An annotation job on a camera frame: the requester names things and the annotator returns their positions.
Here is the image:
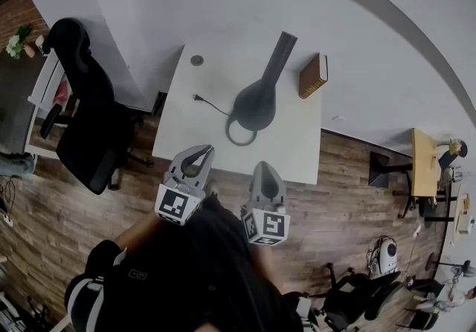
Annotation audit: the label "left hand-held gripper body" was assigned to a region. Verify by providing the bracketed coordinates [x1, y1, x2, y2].
[154, 173, 206, 228]

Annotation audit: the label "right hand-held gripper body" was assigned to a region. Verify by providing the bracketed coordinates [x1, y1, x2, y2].
[241, 203, 291, 246]

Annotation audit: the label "grey hair dryer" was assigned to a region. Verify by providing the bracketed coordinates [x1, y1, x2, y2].
[225, 31, 298, 147]

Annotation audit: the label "person's right forearm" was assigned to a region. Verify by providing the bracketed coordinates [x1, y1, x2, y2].
[254, 243, 278, 287]

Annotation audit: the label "person's left forearm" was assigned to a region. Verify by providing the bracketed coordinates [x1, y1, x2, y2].
[113, 211, 176, 249]

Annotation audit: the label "white desk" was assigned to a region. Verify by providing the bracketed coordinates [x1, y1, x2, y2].
[151, 43, 327, 186]

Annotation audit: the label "person's black shirt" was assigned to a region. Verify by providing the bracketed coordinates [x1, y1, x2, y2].
[65, 192, 302, 332]

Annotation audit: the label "black swivel chair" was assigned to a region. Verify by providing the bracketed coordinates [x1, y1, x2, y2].
[319, 262, 406, 331]

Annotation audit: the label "black office chair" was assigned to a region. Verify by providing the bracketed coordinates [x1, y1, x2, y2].
[39, 17, 155, 196]

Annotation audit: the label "white round robot device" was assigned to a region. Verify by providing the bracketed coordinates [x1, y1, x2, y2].
[367, 236, 399, 274]

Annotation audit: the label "brown hardcover book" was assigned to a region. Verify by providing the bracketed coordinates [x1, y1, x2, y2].
[298, 52, 330, 100]

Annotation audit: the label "pink bag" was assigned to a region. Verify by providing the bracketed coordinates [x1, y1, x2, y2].
[54, 80, 71, 104]

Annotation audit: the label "yellow table with black base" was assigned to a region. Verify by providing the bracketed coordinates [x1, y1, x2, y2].
[367, 128, 443, 220]

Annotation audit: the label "white round table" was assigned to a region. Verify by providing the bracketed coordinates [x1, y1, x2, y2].
[442, 183, 476, 246]

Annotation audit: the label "white flowers in pink vase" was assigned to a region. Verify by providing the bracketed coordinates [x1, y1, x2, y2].
[5, 26, 36, 60]

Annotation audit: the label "black power cable with plug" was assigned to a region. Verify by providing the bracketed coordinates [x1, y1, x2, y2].
[191, 93, 232, 116]

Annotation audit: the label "black floor cable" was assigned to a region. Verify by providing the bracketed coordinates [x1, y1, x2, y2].
[0, 173, 18, 220]

